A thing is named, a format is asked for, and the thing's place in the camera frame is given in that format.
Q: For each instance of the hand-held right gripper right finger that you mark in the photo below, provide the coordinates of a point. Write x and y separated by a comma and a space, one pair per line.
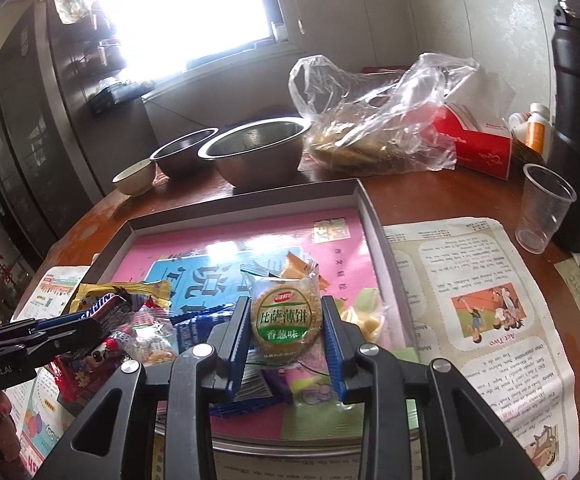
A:
335, 360

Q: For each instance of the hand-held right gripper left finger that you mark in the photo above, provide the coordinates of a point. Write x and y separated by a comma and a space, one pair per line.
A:
235, 360

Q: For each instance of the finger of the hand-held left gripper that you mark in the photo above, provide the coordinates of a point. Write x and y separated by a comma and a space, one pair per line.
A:
64, 322
64, 347

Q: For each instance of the red snack packet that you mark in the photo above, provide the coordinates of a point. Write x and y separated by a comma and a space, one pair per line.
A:
77, 375

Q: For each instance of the yellow wafer bar packet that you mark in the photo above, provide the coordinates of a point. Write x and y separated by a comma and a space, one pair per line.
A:
89, 292

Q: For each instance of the blue chocolate bar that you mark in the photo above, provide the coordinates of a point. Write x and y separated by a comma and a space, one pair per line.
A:
109, 307

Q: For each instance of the blue foil snack packet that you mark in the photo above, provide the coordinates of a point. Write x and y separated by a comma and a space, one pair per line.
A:
194, 330

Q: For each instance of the light green pastry packet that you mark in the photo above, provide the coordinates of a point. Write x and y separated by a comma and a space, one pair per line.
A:
365, 310

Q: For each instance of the green label cracker packet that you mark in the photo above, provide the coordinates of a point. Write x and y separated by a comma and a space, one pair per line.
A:
285, 320

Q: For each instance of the clear rice crisp packet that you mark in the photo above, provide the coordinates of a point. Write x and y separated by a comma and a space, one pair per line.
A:
157, 355

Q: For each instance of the orange yellow snack packet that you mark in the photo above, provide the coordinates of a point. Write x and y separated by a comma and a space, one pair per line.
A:
295, 262

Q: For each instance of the grey cardboard box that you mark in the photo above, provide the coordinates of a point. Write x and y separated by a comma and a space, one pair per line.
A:
372, 230

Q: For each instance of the pink book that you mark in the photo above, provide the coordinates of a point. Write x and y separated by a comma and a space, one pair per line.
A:
179, 245

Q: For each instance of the printed newspaper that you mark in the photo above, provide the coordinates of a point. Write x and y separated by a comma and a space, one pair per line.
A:
470, 285

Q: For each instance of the white ceramic bowl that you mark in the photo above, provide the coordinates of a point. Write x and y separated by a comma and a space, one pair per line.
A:
132, 180

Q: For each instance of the dark grey refrigerator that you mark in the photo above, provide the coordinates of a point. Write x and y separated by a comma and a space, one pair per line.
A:
29, 135

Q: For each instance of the large steel bowl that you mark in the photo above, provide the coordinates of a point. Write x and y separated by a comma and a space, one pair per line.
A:
255, 160

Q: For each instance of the small steel bowl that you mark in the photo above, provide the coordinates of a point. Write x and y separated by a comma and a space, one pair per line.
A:
179, 157

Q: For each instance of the black plastic tray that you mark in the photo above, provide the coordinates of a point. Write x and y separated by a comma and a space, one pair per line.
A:
119, 100

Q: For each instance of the plastic bag of bread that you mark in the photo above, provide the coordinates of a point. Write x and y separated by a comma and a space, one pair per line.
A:
370, 125

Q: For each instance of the clear plastic cup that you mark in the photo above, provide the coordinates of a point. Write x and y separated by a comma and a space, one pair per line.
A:
545, 210

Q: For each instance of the red tissue box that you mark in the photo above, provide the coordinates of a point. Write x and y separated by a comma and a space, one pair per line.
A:
480, 145

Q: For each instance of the bright window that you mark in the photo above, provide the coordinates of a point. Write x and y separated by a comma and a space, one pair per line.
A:
184, 10

